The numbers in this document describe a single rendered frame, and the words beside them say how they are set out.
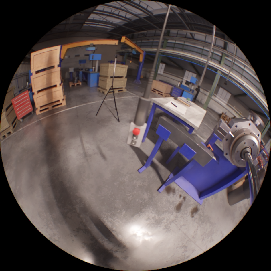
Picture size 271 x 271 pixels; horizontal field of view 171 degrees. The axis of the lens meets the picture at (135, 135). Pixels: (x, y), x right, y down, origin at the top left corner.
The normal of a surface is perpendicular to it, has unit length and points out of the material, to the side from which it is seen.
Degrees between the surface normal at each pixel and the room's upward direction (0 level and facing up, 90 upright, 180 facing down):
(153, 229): 0
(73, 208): 0
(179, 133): 90
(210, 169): 90
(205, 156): 90
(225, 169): 90
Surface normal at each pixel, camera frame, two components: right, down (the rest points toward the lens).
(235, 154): -0.73, 0.35
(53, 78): 0.63, 0.60
